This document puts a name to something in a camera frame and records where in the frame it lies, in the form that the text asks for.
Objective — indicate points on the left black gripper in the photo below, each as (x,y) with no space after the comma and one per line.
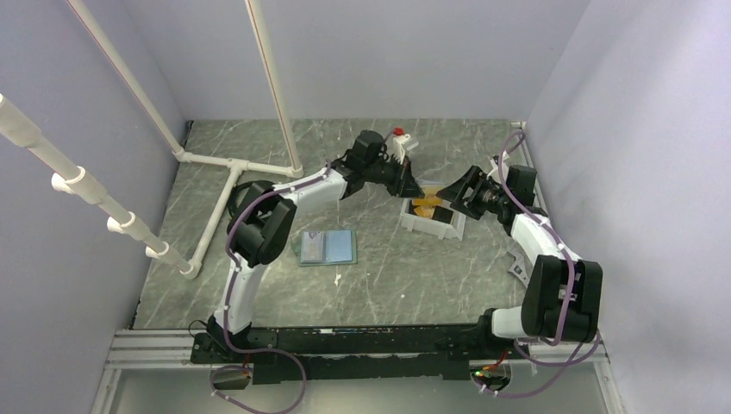
(404,185)

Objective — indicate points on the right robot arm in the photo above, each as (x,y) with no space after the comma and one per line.
(562,297)

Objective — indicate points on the clear plastic bin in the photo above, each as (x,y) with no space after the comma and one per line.
(442,231)

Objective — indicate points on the aluminium rail right side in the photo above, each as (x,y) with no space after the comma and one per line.
(543,188)

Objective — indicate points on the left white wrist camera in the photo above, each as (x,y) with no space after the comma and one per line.
(402,144)

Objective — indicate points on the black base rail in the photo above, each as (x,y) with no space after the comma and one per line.
(449,351)

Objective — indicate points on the silver vip credit card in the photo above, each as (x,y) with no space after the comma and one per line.
(313,247)

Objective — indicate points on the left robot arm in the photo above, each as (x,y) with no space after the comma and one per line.
(261,226)

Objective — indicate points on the white pvc pipe frame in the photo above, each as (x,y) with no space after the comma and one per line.
(76,180)

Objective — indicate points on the stack of credit cards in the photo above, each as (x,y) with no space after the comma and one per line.
(430,206)

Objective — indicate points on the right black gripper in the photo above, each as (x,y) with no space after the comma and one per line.
(476,179)

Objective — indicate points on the green card holder wallet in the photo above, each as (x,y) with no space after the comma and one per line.
(340,248)

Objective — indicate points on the red handled adjustable wrench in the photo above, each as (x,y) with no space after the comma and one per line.
(519,268)

